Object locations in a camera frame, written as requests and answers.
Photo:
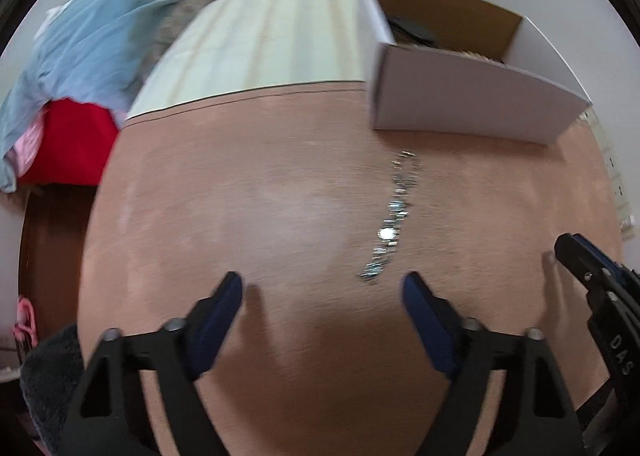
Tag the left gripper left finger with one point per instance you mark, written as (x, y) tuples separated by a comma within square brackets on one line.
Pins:
[(108, 414)]

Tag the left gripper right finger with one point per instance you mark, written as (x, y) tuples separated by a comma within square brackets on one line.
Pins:
[(535, 415)]

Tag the light blue duvet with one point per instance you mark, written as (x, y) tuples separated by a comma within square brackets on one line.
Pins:
[(91, 53)]

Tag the black watch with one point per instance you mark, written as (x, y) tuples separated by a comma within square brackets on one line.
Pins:
[(412, 31)]

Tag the white cardboard box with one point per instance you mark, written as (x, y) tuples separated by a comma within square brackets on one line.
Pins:
[(494, 73)]

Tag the red bed sheet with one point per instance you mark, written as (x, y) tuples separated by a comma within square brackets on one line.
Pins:
[(68, 143)]

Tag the pink object on floor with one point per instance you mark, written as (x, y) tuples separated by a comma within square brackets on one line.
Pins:
[(24, 329)]

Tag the white power strip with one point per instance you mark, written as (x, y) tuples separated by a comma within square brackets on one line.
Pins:
[(624, 213)]

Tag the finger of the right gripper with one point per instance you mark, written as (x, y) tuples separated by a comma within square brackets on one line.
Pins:
[(580, 260), (596, 258)]

